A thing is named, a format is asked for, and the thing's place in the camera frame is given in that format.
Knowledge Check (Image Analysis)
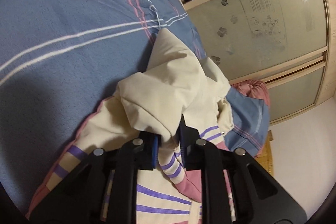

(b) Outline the frosted glass wardrobe door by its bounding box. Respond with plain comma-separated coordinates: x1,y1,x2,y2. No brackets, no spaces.
185,0,329,123

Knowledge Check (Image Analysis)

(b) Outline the cream and pink hooded jacket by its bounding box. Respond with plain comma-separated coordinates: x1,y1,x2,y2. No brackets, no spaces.
29,29,233,223

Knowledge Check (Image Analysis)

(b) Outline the blue striped bed sheet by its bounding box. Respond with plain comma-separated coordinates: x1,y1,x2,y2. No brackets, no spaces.
0,0,271,214

